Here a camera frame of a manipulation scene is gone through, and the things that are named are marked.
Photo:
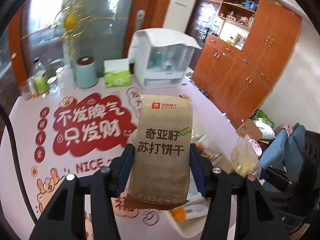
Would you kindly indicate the orange oats bar packet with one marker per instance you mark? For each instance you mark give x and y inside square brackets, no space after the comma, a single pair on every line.
[189,211]

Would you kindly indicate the brown soda cracker packet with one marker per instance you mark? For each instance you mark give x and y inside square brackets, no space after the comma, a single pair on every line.
[160,174]

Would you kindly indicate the teal canister brown lid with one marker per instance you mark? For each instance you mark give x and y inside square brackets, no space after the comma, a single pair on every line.
[85,72]

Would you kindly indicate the green tissue box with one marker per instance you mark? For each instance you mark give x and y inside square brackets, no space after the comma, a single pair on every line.
[117,73]

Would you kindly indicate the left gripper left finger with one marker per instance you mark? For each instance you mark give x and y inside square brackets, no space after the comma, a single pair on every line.
[64,215]

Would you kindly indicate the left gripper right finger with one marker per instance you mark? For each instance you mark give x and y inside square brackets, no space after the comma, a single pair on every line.
[256,216]

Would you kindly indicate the pink plastic stool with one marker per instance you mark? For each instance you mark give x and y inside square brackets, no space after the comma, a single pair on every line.
[256,147]

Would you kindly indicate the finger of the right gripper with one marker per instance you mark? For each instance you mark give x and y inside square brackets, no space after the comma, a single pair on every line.
[266,178]
[279,177]

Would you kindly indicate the white pill bottle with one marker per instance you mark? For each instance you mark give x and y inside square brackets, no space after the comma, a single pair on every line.
[59,75]

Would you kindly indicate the white plastic storage bin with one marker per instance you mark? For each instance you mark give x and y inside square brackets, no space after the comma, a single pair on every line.
[165,160]

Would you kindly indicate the cardboard box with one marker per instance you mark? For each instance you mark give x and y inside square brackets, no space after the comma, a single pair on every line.
[249,130]

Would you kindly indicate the drinking glass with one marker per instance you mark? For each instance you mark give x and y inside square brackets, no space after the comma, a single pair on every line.
[25,91]

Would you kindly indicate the white bottle sterilizer appliance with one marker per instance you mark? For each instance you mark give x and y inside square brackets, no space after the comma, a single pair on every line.
[160,56]

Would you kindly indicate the wooden cabinet unit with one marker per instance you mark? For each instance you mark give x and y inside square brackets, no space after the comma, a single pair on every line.
[237,80]

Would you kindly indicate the clear bag rice crackers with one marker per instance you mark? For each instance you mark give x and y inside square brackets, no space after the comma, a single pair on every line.
[244,160]

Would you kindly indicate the pink printed tablecloth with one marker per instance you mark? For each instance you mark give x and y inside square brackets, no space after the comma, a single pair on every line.
[80,133]

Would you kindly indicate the clear bottle green label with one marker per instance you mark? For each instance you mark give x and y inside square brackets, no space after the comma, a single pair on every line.
[40,77]

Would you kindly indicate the white squeeze bottle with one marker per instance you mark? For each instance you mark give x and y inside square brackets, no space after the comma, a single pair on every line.
[68,78]

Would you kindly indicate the small glass jar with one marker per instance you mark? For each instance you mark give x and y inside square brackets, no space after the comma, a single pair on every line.
[53,84]

